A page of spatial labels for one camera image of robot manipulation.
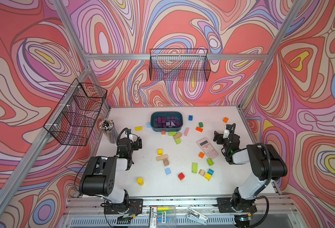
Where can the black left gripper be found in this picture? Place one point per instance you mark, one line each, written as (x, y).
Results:
(134, 144)

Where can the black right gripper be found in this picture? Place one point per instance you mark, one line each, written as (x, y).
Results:
(220, 137)

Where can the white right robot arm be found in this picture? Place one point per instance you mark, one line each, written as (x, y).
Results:
(266, 165)

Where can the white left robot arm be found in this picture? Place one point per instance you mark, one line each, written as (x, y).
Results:
(98, 178)

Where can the teal plastic storage bin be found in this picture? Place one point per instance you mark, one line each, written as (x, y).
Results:
(169, 121)

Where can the yellow flat block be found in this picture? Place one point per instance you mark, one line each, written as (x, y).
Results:
(138, 128)

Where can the pen holder cup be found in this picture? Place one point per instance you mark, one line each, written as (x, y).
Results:
(109, 129)

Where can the pink calculator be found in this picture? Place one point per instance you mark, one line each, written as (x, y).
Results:
(206, 146)

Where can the green cylinder near calculator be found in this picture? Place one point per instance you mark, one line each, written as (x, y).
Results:
(210, 162)

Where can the orange small block centre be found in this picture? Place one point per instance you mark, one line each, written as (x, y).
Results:
(201, 155)

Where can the red-orange wooden block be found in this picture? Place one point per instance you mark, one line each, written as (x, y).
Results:
(199, 129)

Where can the teal small cube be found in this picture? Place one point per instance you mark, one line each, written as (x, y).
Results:
(210, 171)

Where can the natural wood long block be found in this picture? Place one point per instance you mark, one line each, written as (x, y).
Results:
(162, 157)

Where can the yellow wooden cylinder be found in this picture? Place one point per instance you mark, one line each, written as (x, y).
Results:
(140, 181)

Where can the yellow small cube front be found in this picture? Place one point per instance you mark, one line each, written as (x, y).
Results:
(208, 176)

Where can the natural wood cylinder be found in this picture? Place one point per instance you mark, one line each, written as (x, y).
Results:
(202, 172)

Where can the natural wood small block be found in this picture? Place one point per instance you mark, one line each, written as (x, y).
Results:
(166, 162)

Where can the pink long wooden block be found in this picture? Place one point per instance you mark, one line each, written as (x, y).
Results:
(186, 132)

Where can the light green rectangular block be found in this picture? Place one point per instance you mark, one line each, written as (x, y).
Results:
(194, 167)

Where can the natural wood block rear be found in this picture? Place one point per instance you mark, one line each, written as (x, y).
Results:
(177, 136)

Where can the red wooden cube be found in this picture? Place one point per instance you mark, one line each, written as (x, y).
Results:
(181, 176)

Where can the marker box front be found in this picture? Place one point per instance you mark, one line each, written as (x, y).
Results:
(162, 217)

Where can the clear plastic stapler front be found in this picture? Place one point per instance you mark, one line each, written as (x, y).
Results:
(196, 216)

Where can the black wire basket left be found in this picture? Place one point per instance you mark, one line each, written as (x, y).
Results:
(76, 114)

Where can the black wire basket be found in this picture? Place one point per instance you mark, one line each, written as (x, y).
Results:
(179, 64)
(76, 114)

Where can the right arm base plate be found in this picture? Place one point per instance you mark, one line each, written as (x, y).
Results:
(236, 205)

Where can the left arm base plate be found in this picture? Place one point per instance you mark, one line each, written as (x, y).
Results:
(127, 207)

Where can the black wire basket back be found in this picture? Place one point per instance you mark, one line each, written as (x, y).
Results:
(179, 64)

